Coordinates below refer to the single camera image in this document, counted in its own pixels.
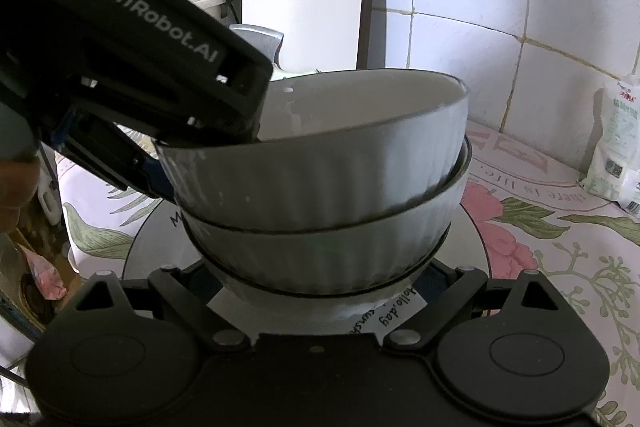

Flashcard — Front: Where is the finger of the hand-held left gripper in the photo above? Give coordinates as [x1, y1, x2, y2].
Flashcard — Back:
[50, 104, 177, 202]

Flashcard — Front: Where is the floral tablecloth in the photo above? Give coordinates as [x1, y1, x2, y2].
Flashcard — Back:
[55, 122, 640, 427]

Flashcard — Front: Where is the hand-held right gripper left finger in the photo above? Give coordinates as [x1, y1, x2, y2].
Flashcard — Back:
[75, 264, 251, 349]

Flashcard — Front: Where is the person's left hand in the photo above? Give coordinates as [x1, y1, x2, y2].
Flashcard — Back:
[0, 159, 41, 233]

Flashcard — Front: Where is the pink plastic bag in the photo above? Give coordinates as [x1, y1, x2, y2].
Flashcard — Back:
[22, 247, 68, 300]

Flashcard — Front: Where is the white seasoning bag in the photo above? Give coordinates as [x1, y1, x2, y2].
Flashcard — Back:
[580, 77, 640, 212]

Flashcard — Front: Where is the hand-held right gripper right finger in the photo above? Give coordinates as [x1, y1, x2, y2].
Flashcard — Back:
[382, 264, 556, 349]

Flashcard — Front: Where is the white-handled cleaver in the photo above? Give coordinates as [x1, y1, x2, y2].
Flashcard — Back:
[230, 24, 321, 82]

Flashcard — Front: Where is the large white deep plate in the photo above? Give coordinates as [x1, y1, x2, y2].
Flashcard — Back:
[122, 194, 493, 338]

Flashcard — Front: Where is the small white bowl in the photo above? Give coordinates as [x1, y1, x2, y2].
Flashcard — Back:
[182, 137, 473, 295]
[152, 68, 471, 220]
[202, 232, 451, 315]

